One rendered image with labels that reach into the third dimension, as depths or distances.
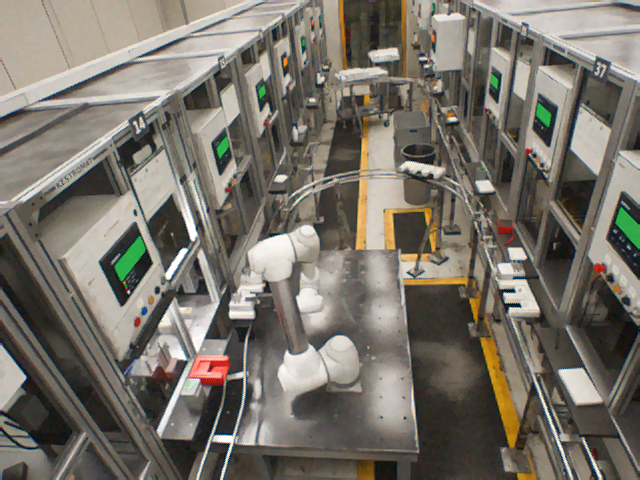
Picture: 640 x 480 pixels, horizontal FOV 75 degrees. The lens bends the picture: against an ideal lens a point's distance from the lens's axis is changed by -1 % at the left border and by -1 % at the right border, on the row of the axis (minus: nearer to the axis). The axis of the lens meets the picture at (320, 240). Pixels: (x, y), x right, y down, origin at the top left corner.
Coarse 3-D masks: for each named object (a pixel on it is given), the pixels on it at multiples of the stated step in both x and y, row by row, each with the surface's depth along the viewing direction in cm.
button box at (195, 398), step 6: (198, 384) 178; (186, 390) 175; (192, 390) 175; (198, 390) 178; (204, 390) 184; (186, 396) 175; (192, 396) 175; (198, 396) 178; (204, 396) 184; (186, 402) 178; (192, 402) 177; (198, 402) 178; (204, 402) 183; (192, 408) 180; (198, 408) 179
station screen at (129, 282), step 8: (136, 232) 154; (128, 248) 149; (120, 256) 144; (144, 256) 159; (112, 264) 140; (136, 264) 153; (144, 264) 158; (128, 272) 148; (136, 272) 153; (144, 272) 158; (120, 280) 144; (128, 280) 148; (136, 280) 153; (128, 288) 148; (128, 296) 148
